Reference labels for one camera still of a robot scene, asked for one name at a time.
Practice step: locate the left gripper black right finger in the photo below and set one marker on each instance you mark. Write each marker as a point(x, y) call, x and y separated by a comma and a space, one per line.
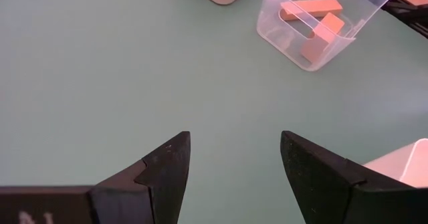
point(327, 194)

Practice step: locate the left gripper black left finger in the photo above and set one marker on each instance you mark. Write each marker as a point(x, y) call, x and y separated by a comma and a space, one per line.
point(160, 190)

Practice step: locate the long orange block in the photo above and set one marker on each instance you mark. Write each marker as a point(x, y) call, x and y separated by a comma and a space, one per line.
point(311, 7)

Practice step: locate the large white plastic bin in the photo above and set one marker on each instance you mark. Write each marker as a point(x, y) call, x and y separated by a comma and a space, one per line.
point(401, 164)

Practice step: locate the green table mat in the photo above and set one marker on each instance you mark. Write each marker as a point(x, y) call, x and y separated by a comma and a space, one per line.
point(100, 83)

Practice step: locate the clear plastic bin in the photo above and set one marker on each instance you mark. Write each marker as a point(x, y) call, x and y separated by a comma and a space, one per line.
point(284, 40)

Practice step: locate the black aluminium table frame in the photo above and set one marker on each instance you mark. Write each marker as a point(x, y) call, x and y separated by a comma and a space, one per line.
point(411, 15)

